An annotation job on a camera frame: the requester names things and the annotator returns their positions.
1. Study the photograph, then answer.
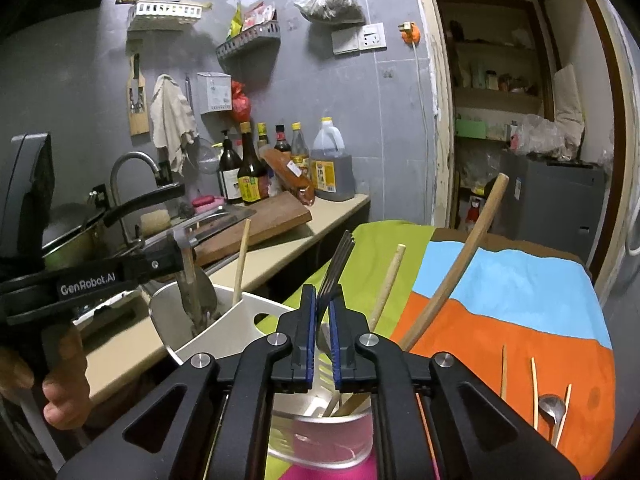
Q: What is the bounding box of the red white packet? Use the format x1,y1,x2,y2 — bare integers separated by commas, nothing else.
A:
242,0,278,31

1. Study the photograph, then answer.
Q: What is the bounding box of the worn white door frame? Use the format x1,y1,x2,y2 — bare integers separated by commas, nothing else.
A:
407,0,640,311

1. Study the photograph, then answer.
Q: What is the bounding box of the white plastic utensil holder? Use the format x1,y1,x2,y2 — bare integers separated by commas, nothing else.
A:
149,280,376,473

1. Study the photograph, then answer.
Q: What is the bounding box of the striped colourful cloth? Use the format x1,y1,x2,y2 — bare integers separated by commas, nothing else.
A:
265,219,616,480

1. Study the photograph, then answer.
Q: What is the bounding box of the yellow cap clear bottle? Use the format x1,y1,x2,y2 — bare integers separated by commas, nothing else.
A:
290,121,311,176

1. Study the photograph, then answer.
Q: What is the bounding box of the white wall basket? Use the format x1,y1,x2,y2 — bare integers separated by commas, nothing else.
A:
115,0,211,33

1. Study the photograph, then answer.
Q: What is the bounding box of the yellow cap oil jug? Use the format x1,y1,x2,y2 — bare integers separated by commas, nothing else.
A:
310,117,355,203

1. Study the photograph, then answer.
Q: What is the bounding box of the white pillow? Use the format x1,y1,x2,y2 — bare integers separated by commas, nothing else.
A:
552,62,586,148

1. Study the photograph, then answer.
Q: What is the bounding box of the red plastic bag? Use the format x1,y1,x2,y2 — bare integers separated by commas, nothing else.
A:
229,80,251,123

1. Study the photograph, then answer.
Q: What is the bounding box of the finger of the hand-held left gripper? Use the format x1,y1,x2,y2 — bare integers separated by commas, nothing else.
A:
134,230,202,288

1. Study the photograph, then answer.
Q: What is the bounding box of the metal faucet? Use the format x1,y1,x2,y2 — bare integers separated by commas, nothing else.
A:
109,151,173,251

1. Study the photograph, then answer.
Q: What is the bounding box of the kitchen cleaver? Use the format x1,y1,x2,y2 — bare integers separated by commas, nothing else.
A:
190,207,256,251

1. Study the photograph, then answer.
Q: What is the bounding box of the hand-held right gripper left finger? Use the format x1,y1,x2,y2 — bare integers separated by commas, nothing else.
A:
55,284,318,480

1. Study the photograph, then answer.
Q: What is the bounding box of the white power cable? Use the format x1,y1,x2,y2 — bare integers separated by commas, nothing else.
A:
412,42,436,161

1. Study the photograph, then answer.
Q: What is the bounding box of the orange plug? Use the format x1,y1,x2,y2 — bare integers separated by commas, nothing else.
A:
397,21,422,46

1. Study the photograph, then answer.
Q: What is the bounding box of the green yellow packet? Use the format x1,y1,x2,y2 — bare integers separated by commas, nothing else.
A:
227,2,246,41

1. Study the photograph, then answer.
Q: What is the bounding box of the wooden shelf unit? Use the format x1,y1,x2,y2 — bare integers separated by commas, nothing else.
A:
440,0,553,196

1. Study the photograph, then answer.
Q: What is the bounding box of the green box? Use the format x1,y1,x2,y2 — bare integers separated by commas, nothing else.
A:
455,117,488,140

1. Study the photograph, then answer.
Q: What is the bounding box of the grey wall rack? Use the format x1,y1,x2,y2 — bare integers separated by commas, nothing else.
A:
215,22,282,61

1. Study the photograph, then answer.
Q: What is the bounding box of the grey cabinet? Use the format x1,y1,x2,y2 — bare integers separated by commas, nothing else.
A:
500,152,608,281

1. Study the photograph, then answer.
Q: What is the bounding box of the tan loofah scrubber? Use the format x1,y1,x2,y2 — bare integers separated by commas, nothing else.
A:
140,211,173,236

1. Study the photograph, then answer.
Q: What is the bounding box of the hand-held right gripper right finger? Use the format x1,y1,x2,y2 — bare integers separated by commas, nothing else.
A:
327,297,581,480

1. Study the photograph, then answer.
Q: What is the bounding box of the dark pump bottle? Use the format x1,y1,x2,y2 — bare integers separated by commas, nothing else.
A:
217,130,244,206

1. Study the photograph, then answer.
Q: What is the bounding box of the dark metal spoon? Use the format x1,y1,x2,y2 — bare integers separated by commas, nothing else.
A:
537,394,563,443

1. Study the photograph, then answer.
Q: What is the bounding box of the crumpled clear plastic bag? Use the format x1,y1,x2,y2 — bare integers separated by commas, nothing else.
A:
512,114,583,161

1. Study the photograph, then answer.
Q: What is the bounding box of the person's left hand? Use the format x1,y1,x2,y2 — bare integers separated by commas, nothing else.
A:
0,327,93,431

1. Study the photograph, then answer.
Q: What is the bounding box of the wooden cutting board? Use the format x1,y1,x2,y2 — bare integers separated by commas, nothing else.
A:
192,190,313,266

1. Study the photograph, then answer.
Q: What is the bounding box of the white wall box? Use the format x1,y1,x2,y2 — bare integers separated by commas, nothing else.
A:
196,71,235,113

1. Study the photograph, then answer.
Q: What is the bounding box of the white wall socket panel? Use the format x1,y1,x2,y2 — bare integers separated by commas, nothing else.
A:
331,22,388,56

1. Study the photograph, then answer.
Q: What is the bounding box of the hanging beige towel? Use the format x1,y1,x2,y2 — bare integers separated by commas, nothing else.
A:
149,74,198,173

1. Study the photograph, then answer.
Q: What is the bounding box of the black handled wok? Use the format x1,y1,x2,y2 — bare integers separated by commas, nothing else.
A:
42,182,187,271

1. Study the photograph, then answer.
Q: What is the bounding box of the metal fork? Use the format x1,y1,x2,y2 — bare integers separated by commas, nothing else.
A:
315,230,357,361

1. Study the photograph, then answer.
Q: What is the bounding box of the wooden knife holder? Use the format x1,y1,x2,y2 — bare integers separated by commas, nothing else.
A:
125,52,151,137

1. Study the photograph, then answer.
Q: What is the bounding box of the mesh strainer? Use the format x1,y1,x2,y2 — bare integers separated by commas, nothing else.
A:
195,137,223,176

